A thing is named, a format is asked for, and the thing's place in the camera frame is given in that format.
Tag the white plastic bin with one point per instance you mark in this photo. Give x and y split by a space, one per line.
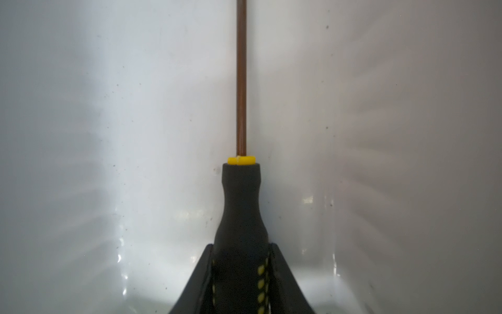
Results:
377 125

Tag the black yellow screwdriver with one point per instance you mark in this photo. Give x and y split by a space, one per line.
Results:
240 254

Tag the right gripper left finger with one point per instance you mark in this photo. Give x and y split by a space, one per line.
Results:
197 296

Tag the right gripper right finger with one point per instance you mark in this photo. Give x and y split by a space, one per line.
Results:
285 296

